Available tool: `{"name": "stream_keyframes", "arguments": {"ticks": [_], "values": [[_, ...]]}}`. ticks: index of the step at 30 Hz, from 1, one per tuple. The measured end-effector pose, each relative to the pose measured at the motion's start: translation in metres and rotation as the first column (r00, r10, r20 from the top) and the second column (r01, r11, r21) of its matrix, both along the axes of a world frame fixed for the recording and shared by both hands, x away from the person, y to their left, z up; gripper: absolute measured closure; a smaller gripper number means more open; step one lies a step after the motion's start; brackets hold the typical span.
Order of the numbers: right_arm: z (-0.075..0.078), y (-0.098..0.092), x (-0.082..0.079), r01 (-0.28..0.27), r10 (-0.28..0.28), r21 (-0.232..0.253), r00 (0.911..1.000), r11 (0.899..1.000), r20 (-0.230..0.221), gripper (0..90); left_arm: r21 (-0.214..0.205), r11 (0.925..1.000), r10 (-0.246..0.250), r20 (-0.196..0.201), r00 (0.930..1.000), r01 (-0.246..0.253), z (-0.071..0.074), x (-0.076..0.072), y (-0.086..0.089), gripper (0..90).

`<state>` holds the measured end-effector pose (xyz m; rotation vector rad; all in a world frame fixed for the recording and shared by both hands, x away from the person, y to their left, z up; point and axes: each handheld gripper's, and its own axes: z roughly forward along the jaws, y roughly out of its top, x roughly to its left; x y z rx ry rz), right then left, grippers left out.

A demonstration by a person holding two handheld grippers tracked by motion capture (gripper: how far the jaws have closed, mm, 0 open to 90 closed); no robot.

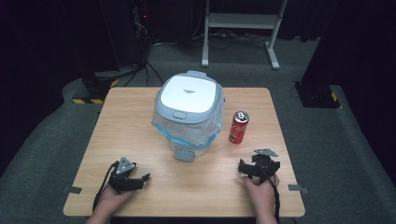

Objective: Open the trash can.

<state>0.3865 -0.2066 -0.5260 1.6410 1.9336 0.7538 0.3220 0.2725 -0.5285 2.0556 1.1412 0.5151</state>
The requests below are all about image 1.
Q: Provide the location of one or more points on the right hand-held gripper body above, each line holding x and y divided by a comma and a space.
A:
264, 165

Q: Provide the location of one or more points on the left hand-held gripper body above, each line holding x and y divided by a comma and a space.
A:
122, 175

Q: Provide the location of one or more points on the person's right hand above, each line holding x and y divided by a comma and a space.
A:
260, 194

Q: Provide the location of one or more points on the person's left hand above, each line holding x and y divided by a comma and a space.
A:
113, 199

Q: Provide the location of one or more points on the red soda can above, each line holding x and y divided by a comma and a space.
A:
238, 129

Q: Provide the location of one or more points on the grey tape piece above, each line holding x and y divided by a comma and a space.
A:
297, 188

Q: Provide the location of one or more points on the translucent plastic trash bag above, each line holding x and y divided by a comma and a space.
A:
202, 132

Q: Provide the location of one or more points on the black box with yellow tape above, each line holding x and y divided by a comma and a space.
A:
316, 95

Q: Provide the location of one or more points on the black box with striped tape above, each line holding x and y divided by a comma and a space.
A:
96, 88

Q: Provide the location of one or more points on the white grey pedal trash can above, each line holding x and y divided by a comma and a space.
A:
186, 93

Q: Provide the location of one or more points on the grey metal stand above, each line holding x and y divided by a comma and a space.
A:
241, 21

